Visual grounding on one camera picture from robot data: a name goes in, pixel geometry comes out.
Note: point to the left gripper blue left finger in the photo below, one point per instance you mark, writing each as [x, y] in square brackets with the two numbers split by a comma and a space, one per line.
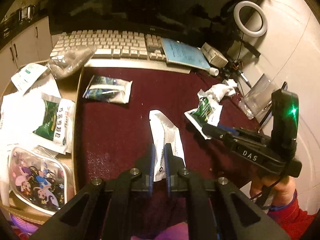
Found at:
[152, 156]

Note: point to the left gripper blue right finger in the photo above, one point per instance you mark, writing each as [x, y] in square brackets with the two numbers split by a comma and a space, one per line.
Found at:
[167, 153]

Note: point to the green white medicine sachet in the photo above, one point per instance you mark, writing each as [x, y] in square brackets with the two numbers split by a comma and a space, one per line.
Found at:
[207, 112]

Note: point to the white knotted cloth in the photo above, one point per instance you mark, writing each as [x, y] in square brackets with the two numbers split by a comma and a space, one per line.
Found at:
[218, 91]

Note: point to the dark blue wipes packet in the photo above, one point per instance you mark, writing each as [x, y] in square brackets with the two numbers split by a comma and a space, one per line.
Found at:
[108, 89]

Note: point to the cartoon print clear pouch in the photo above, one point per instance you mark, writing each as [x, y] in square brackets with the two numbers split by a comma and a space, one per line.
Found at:
[39, 179]

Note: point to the brown plush towel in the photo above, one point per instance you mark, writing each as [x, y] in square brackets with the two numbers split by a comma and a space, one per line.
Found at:
[70, 60]

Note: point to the red right sleeve forearm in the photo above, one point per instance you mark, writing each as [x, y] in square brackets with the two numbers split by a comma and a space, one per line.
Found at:
[292, 218]

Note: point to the person's right hand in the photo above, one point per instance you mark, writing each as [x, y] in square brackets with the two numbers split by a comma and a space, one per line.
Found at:
[282, 189]

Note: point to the clear glass cup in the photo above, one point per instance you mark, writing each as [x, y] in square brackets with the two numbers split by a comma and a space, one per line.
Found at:
[258, 97]

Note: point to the small white bottle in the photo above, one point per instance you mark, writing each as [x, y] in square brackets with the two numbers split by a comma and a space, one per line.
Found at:
[213, 71]

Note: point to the orange black small gadget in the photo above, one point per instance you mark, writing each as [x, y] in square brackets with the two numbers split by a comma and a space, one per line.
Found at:
[235, 66]

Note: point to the blue paper booklet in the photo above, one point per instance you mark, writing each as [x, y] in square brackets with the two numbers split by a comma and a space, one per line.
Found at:
[183, 54]

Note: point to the white cardboard box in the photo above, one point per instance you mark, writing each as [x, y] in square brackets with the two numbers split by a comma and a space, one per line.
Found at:
[213, 56]

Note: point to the beige mechanical keyboard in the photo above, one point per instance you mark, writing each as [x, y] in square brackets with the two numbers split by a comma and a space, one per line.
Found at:
[113, 44]

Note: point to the cardboard box tray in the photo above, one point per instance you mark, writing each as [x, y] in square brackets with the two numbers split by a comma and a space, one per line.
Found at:
[36, 127]

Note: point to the black TCL monitor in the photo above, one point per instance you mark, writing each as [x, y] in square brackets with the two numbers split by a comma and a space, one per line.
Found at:
[168, 18]

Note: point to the white green paper packet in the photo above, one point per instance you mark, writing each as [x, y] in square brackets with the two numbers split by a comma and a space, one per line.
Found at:
[27, 76]

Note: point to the white ring light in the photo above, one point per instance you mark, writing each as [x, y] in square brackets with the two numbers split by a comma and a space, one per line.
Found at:
[253, 9]

